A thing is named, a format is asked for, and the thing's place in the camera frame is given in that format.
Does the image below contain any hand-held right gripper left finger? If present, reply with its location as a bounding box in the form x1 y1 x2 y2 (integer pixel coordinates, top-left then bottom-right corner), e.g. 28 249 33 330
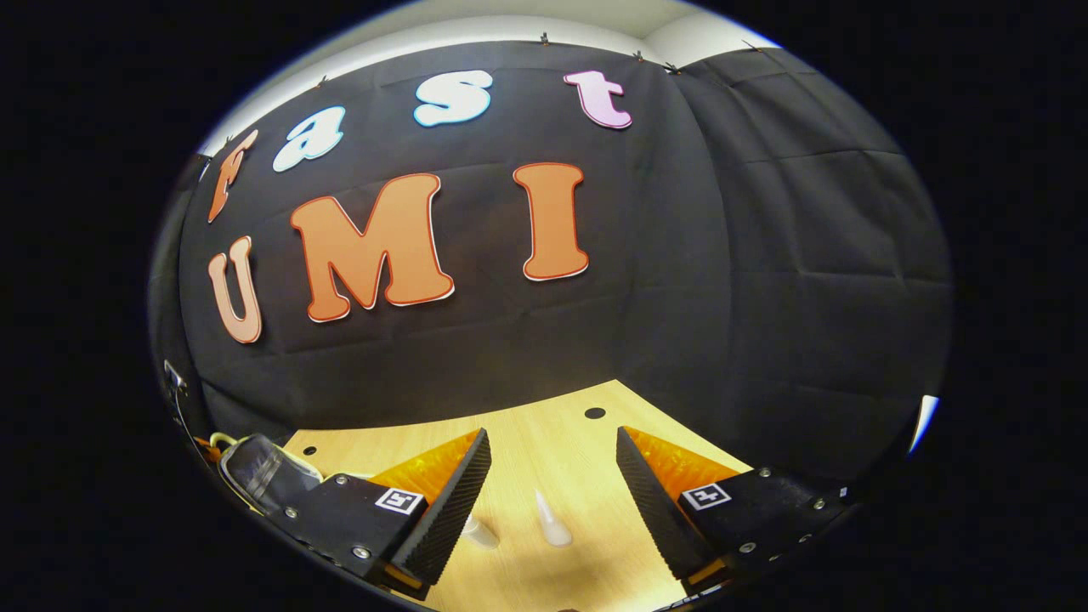
270 428 493 600

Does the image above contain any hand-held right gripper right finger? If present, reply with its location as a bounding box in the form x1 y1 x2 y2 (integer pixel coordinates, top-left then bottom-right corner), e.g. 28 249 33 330
615 426 855 592

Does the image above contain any pale yellow suitcase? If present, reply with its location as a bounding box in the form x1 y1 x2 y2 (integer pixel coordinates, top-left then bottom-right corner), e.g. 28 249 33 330
209 432 375 518

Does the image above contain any white cone-shaped tube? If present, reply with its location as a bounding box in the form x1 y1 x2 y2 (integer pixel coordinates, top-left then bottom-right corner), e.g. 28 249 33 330
534 490 574 547

